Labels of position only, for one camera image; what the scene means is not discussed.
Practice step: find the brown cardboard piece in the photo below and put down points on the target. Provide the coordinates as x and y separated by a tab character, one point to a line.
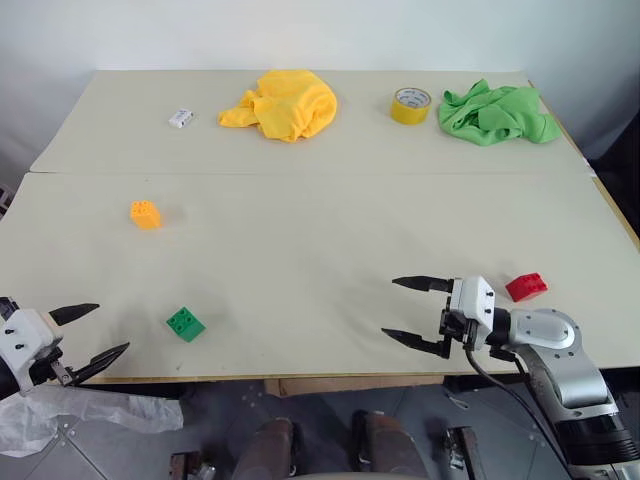
350	386

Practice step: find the rusty metal foot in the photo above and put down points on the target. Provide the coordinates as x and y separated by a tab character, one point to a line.
462	450
184	465

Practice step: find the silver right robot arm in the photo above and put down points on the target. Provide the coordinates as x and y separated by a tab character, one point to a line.
560	345

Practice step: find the yellow crumpled cloth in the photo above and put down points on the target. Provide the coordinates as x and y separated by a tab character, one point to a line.
290	107

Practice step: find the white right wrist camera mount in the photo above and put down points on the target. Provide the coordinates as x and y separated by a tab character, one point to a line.
475	305

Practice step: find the green toy brick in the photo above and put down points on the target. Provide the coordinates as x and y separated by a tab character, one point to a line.
186	324

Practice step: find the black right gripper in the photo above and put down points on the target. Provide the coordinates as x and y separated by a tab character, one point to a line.
456	324

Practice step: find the small white box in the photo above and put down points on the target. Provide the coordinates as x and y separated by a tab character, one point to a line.
181	118

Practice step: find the yellow tape roll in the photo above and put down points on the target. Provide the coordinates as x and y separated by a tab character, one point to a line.
410	106

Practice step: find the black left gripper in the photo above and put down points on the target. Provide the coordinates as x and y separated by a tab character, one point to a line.
47	367

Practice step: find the dark rounded brown shape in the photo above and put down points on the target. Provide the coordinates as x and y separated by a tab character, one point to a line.
267	450
387	445

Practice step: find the translucent plastic bag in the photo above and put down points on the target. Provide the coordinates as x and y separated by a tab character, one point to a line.
90	412

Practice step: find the green crumpled cloth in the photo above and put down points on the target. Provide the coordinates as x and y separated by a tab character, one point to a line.
495	117

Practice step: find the yellow toy brick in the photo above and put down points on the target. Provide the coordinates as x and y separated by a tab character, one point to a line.
145	215

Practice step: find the red toy brick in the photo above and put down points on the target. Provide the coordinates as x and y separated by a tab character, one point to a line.
527	287

